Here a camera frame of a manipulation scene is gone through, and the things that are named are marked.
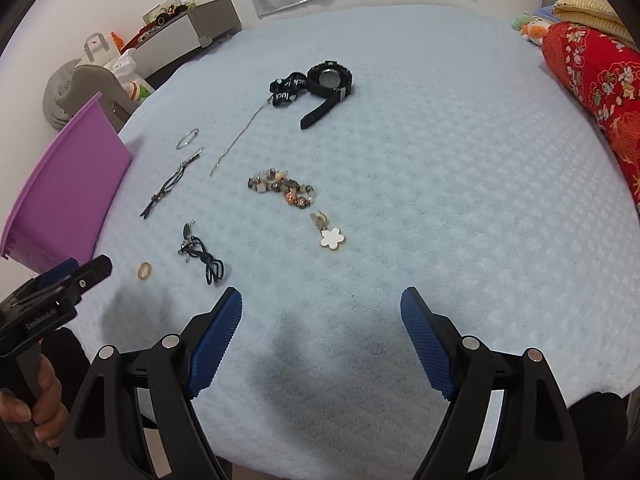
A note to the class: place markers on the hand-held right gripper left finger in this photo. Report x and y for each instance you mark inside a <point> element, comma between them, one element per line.
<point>215,342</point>

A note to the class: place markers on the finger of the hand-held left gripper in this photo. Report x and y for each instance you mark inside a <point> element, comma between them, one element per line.
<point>57,272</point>
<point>85,277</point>

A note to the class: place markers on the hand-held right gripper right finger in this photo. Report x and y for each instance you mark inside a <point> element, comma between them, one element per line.
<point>425,340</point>

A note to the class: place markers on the purple plastic bin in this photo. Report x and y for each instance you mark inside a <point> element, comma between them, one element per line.
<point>65,185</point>

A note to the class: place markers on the white flower pendant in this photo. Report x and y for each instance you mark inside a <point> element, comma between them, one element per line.
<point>332,238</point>

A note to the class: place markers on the black wrist watch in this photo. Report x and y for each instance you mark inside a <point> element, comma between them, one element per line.
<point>327,91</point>

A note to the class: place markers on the person's left hand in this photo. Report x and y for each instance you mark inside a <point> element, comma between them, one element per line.
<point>50,405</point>

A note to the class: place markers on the person's left leg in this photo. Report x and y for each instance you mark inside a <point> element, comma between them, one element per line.
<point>67,350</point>

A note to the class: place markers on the person's leg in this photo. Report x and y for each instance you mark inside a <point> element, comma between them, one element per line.
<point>600,425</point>
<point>67,350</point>

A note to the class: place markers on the silver bangle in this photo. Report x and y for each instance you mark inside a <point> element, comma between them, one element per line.
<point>180,144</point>

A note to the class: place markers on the grey fabric cushion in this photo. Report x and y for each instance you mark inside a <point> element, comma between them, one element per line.
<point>55,95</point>

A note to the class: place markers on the grey chair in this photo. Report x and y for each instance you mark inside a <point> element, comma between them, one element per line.
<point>95,82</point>

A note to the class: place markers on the person's right leg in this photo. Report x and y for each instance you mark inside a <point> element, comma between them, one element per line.
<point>600,425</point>

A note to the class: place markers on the white plastic bag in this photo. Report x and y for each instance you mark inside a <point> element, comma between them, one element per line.
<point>135,85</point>

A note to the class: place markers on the red box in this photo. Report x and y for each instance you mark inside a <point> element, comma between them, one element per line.
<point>137,37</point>

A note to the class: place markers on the grey nightstand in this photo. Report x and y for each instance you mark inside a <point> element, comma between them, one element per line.
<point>185,35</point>

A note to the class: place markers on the toy car box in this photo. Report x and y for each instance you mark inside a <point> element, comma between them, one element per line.
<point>165,12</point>

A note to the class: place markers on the red embroidered quilt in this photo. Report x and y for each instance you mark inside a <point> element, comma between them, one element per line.
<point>600,85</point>

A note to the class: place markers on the colourful plush toys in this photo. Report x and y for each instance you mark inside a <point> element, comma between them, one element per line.
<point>532,27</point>

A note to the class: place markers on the blue folded cloth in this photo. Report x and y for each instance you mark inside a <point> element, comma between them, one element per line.
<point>548,11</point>

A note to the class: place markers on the yellow knit blanket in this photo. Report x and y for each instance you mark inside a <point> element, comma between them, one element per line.
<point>590,10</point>

